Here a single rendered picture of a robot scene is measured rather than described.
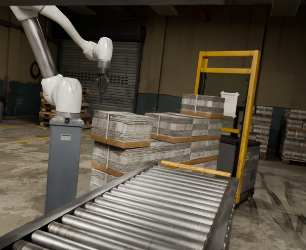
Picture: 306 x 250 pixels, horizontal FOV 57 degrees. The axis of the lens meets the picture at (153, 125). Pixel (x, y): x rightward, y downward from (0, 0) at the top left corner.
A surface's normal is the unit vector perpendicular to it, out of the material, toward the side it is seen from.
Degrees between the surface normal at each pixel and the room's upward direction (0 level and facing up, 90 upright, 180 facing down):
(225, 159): 90
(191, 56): 90
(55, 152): 90
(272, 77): 90
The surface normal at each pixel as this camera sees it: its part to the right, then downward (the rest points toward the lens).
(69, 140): 0.28, 0.12
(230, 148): -0.64, 0.00
